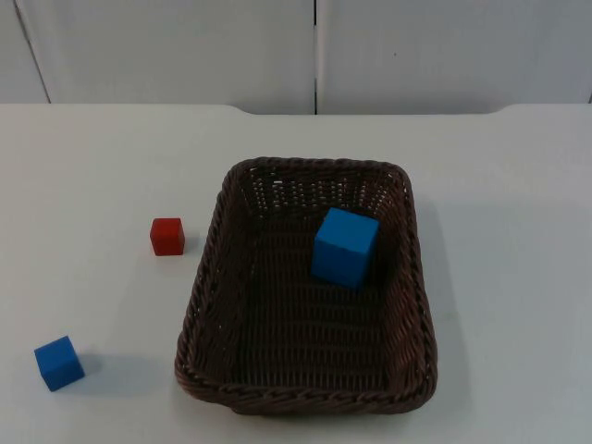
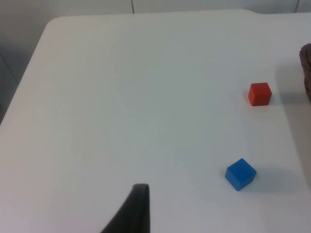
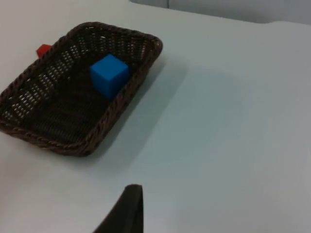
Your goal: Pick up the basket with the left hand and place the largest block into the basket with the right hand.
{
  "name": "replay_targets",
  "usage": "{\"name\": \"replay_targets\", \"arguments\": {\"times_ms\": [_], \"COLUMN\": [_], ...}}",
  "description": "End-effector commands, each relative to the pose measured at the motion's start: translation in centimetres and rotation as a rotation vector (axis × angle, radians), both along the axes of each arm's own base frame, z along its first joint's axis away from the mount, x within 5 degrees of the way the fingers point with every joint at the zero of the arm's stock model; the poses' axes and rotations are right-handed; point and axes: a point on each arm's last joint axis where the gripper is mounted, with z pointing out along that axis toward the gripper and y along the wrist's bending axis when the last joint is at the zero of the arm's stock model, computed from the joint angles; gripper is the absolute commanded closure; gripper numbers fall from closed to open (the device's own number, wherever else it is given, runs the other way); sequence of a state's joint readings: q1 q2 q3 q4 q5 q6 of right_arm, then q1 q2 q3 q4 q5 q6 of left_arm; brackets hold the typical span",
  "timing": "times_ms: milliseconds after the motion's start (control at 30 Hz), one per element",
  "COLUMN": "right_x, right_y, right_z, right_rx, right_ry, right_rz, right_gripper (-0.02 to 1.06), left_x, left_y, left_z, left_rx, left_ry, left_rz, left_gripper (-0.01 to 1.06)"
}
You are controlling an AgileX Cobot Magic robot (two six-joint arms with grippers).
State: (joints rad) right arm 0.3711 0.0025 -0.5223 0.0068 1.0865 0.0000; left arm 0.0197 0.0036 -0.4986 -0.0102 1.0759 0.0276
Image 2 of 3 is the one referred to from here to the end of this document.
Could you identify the red cube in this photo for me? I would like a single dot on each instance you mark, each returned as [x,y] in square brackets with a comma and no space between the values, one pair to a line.
[259,94]

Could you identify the small blue cube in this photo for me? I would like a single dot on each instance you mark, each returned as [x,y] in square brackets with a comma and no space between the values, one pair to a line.
[240,174]

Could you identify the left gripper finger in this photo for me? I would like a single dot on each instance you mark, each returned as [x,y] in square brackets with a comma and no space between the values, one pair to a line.
[136,213]

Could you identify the dark brown wicker basket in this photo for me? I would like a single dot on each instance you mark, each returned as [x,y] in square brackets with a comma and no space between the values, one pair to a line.
[306,70]

